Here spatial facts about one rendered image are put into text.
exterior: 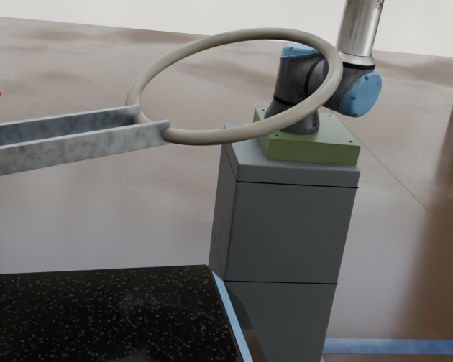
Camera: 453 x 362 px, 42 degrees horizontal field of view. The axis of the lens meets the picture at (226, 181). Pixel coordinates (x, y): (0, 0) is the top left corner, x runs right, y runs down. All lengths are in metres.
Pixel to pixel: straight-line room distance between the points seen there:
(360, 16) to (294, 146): 0.44
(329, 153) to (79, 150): 1.03
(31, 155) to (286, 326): 1.34
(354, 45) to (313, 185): 0.45
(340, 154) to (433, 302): 1.27
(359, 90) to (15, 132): 1.01
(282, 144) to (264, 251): 0.37
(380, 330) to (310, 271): 0.74
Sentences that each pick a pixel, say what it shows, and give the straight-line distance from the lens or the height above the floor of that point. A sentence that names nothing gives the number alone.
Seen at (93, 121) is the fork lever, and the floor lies 1.12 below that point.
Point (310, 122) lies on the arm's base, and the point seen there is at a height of 0.96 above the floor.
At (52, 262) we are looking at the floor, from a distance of 2.91.
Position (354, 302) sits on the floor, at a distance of 2.85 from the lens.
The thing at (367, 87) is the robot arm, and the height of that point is 1.13.
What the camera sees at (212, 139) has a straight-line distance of 1.15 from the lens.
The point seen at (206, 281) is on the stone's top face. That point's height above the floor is 0.84.
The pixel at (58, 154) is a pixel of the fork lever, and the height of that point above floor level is 1.11.
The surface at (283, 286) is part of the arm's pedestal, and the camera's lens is 2.08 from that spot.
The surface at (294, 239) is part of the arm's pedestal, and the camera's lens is 1.99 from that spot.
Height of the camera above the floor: 1.50
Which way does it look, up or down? 23 degrees down
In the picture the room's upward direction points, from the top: 7 degrees clockwise
